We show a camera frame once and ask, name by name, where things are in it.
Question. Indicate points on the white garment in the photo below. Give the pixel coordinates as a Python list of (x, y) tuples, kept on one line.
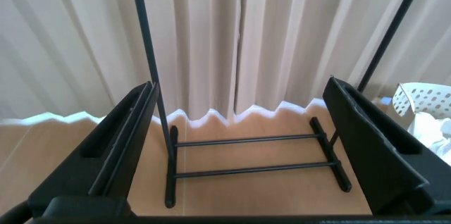
[(431, 129)]

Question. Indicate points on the black clothes rack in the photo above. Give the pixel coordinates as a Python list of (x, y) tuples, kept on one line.
[(145, 34)]

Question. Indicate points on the white laundry basket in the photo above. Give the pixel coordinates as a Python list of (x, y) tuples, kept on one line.
[(405, 92)]

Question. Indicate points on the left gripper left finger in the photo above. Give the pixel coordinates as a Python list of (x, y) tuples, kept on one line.
[(70, 181)]

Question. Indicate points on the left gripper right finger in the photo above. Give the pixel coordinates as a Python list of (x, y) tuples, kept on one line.
[(387, 167)]

